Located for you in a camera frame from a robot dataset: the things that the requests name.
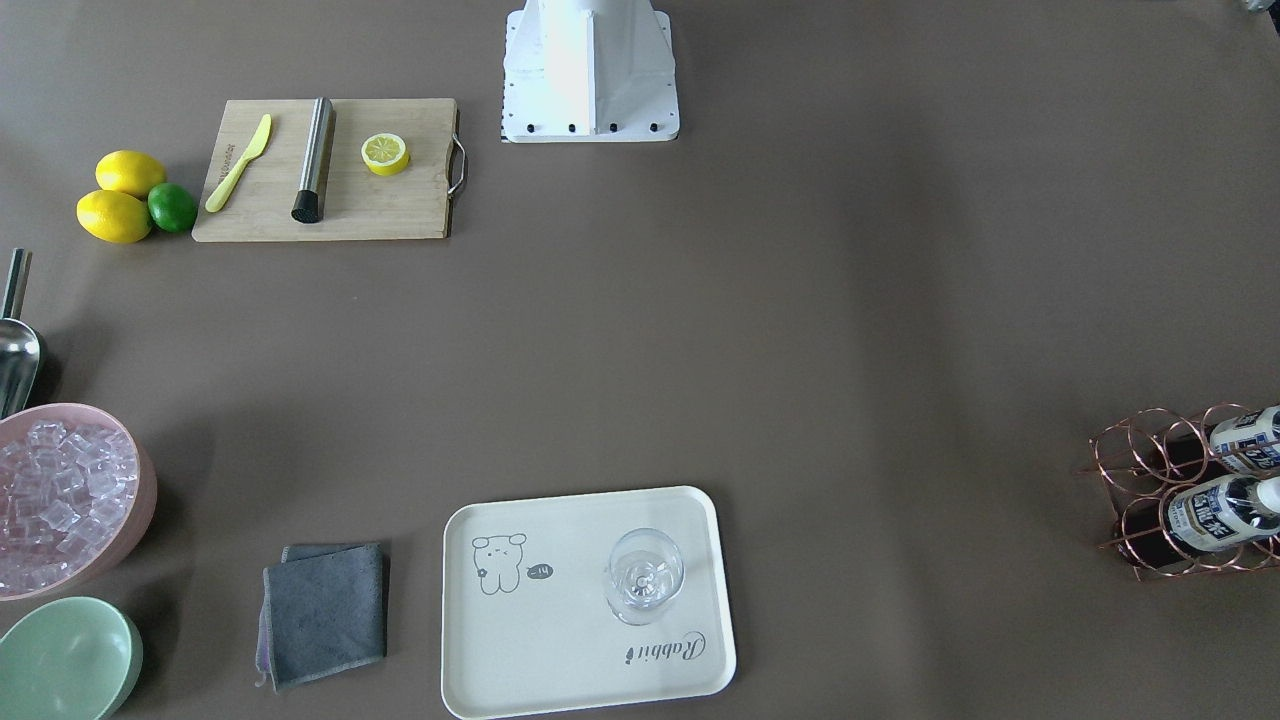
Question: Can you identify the yellow plastic knife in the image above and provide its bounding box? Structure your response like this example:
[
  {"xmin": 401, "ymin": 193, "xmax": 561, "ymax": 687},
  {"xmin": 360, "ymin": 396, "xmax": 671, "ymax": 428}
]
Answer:
[{"xmin": 204, "ymin": 113, "xmax": 273, "ymax": 213}]

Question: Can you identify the copper wire bottle basket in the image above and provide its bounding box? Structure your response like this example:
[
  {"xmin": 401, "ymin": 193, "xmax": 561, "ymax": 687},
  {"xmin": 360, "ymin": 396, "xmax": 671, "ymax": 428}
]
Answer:
[{"xmin": 1085, "ymin": 404, "xmax": 1279, "ymax": 580}]

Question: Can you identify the clear wine glass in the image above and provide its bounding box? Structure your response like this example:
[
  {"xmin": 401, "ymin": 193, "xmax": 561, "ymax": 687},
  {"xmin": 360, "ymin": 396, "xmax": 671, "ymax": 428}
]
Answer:
[{"xmin": 603, "ymin": 527, "xmax": 686, "ymax": 626}]

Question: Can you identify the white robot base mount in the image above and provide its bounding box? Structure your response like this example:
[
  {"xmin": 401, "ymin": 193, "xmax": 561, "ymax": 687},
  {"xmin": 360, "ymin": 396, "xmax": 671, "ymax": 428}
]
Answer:
[{"xmin": 500, "ymin": 1, "xmax": 681, "ymax": 143}]

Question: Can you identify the green empty bowl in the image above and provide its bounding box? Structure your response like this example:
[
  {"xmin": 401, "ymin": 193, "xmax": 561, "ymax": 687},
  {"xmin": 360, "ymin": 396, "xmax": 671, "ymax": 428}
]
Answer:
[{"xmin": 1, "ymin": 596, "xmax": 143, "ymax": 719}]

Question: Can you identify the tea bottle upper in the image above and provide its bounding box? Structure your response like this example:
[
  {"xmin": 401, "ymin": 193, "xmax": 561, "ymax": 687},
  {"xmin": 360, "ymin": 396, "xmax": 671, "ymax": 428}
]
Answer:
[{"xmin": 1140, "ymin": 405, "xmax": 1280, "ymax": 480}]

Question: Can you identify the steel muddler black tip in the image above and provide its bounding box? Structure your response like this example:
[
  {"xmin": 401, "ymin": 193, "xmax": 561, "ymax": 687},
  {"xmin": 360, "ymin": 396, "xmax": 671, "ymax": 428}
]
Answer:
[{"xmin": 291, "ymin": 97, "xmax": 335, "ymax": 224}]

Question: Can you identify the pink bowl of ice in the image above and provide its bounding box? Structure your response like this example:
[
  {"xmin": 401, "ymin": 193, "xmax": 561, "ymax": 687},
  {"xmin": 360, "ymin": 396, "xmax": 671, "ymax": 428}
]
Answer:
[{"xmin": 1, "ymin": 404, "xmax": 157, "ymax": 602}]

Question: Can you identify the half lemon slice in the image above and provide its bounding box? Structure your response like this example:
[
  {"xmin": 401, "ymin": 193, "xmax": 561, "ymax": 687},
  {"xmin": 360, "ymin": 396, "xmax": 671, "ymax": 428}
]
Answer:
[{"xmin": 360, "ymin": 132, "xmax": 411, "ymax": 177}]

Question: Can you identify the grey folded cloth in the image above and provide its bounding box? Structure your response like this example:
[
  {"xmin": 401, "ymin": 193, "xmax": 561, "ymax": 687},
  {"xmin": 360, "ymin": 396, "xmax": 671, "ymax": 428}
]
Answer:
[{"xmin": 255, "ymin": 543, "xmax": 389, "ymax": 693}]

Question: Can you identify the cream rabbit tray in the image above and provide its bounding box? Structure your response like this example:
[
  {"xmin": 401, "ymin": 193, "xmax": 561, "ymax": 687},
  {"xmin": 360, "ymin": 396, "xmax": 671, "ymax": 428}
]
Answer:
[{"xmin": 440, "ymin": 486, "xmax": 737, "ymax": 719}]

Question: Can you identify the lower yellow lemon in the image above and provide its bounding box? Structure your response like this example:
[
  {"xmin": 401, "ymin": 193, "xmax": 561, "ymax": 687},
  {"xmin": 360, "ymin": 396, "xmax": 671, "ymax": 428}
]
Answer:
[{"xmin": 76, "ymin": 190, "xmax": 152, "ymax": 243}]

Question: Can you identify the tea bottle lower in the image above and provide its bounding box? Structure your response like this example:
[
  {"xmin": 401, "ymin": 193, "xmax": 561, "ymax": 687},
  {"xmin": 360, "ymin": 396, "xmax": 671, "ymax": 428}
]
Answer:
[{"xmin": 1114, "ymin": 474, "xmax": 1279, "ymax": 569}]

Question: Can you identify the green lime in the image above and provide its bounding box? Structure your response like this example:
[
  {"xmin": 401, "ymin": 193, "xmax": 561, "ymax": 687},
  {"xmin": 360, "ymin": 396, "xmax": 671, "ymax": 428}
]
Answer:
[{"xmin": 146, "ymin": 182, "xmax": 198, "ymax": 233}]

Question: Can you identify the steel ice scoop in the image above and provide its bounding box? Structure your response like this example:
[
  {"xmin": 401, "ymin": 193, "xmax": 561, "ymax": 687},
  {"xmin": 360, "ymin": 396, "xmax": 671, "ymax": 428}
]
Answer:
[{"xmin": 1, "ymin": 249, "xmax": 44, "ymax": 418}]

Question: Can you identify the tea bottle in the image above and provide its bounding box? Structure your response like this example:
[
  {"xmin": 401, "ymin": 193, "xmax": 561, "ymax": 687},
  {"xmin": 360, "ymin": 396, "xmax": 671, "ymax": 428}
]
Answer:
[
  {"xmin": 1140, "ymin": 405, "xmax": 1280, "ymax": 480},
  {"xmin": 1114, "ymin": 474, "xmax": 1279, "ymax": 569}
]

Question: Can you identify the upper yellow lemon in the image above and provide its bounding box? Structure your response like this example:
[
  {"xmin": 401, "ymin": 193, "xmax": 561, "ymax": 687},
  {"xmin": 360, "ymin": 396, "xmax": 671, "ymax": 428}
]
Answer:
[{"xmin": 93, "ymin": 149, "xmax": 168, "ymax": 200}]

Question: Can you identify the yellow lemon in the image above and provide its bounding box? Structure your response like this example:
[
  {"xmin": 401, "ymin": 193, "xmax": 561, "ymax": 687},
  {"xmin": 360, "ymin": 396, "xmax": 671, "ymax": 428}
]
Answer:
[
  {"xmin": 76, "ymin": 190, "xmax": 152, "ymax": 243},
  {"xmin": 93, "ymin": 149, "xmax": 168, "ymax": 200}
]

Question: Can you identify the bamboo cutting board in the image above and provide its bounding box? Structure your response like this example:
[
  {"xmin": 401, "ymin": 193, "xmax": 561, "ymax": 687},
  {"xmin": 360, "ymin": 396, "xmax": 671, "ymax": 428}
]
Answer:
[{"xmin": 192, "ymin": 97, "xmax": 466, "ymax": 243}]

